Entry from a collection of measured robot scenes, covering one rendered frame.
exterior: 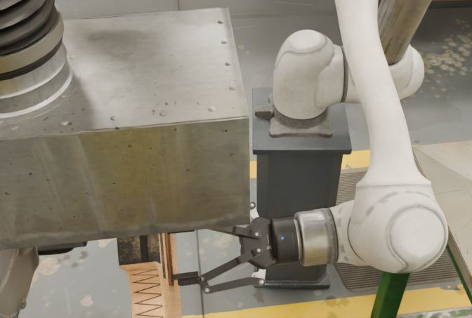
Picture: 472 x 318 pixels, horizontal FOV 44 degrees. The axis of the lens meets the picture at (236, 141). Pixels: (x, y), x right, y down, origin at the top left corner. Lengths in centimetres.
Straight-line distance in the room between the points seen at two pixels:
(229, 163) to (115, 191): 11
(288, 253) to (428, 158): 50
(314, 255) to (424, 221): 24
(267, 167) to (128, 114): 123
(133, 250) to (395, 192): 35
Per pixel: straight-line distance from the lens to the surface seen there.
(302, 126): 165
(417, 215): 76
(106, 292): 223
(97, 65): 55
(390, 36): 141
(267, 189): 177
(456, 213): 124
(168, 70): 53
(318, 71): 154
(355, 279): 222
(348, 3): 103
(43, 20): 49
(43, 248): 119
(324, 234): 93
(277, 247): 93
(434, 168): 132
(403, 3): 131
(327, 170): 172
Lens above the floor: 184
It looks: 44 degrees down
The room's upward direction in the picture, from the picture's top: 2 degrees counter-clockwise
